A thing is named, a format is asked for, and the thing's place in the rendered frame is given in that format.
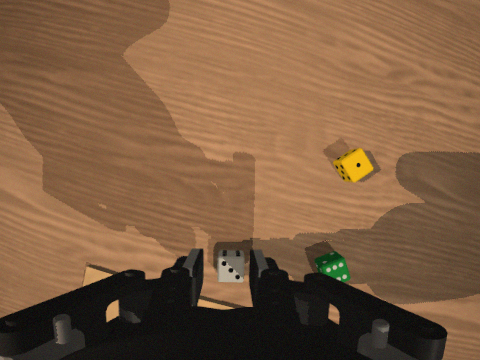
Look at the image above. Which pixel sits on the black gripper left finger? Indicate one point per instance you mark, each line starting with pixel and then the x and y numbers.
pixel 67 323

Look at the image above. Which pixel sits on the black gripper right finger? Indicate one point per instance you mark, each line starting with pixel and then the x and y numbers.
pixel 373 327

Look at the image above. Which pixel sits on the white die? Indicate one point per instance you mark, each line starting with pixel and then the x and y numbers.
pixel 230 266

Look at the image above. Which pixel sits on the tan square mat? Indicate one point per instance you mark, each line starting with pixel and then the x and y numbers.
pixel 94 273

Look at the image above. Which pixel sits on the yellow die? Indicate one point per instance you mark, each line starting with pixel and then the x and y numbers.
pixel 353 165

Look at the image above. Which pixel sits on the green die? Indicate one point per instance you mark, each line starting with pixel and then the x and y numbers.
pixel 334 265

